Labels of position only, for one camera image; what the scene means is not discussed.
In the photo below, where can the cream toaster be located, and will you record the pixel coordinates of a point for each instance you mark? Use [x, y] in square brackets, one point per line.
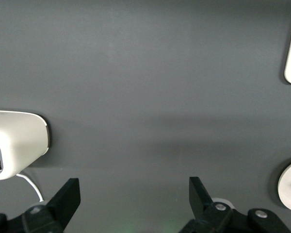
[17, 140]

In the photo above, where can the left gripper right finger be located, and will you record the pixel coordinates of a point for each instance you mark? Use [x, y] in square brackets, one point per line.
[201, 206]

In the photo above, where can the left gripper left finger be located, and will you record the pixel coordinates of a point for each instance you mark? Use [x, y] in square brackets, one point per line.
[63, 204]

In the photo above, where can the dark grey table mat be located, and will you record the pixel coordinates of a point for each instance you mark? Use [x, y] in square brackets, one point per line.
[135, 97]

